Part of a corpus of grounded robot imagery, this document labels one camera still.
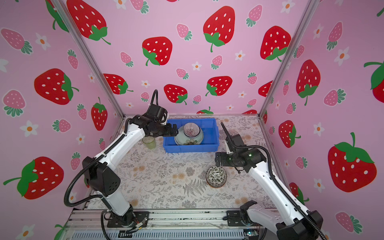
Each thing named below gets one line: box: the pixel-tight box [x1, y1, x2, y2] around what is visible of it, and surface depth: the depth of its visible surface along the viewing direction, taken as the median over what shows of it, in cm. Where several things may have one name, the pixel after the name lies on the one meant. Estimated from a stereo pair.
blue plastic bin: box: [191, 118, 220, 153], surface depth 107 cm
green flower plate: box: [174, 126, 204, 146], surface depth 103 cm
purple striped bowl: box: [183, 122, 201, 138], surface depth 104 cm
